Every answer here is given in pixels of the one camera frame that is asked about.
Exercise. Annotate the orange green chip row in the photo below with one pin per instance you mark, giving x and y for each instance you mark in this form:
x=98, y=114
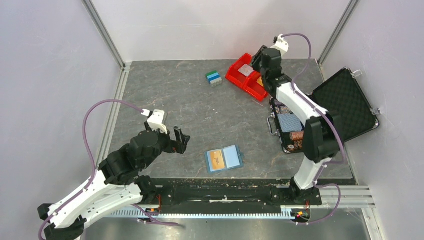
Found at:
x=296, y=135

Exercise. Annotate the purple brown chip row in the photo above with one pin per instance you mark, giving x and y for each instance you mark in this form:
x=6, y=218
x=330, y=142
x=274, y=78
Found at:
x=282, y=109

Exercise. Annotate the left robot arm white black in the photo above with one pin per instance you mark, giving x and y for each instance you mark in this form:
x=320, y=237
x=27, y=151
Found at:
x=116, y=183

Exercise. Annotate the aluminium frame post left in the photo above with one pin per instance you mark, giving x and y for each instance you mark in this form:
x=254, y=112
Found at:
x=97, y=20

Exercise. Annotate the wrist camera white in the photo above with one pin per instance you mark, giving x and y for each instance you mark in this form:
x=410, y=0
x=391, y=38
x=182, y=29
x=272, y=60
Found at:
x=280, y=44
x=155, y=120

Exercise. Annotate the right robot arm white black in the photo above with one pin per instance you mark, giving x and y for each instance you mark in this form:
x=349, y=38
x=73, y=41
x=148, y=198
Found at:
x=321, y=140

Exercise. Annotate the aluminium frame post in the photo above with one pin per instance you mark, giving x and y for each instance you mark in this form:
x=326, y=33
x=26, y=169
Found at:
x=343, y=21
x=97, y=20

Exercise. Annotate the red divided plastic bin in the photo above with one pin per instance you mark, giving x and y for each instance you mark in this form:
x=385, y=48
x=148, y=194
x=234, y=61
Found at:
x=247, y=84

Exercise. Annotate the aluminium frame post right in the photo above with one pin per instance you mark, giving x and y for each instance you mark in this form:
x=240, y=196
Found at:
x=343, y=21

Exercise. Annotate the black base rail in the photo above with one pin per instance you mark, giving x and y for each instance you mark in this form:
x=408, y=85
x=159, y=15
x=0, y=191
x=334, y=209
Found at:
x=219, y=196

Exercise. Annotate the orange credit card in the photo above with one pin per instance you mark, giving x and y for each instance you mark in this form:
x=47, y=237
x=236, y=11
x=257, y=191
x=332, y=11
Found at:
x=260, y=82
x=217, y=160

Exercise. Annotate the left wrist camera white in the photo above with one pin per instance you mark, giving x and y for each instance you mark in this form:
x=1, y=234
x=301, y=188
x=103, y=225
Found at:
x=155, y=120

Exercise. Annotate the blue playing card deck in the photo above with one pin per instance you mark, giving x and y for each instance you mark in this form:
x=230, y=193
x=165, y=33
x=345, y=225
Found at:
x=289, y=123

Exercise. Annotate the blue card holder wallet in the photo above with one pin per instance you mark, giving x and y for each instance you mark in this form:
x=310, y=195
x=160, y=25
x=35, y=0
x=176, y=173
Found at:
x=232, y=156

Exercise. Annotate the stacked green blue white blocks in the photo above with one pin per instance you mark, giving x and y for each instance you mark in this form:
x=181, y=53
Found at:
x=214, y=78

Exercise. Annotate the black poker chip case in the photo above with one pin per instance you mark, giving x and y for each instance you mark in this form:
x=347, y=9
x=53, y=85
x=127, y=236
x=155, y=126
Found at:
x=340, y=94

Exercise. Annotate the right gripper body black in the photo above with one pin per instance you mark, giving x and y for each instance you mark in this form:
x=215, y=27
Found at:
x=257, y=62

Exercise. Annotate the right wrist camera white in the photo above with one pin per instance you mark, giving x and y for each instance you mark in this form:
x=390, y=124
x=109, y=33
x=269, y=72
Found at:
x=280, y=44

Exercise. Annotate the orange brown chip row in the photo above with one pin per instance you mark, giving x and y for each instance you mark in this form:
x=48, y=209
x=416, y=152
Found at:
x=295, y=146

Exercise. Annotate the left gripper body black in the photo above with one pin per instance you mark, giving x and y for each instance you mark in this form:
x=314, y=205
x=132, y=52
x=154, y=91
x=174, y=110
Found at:
x=166, y=144

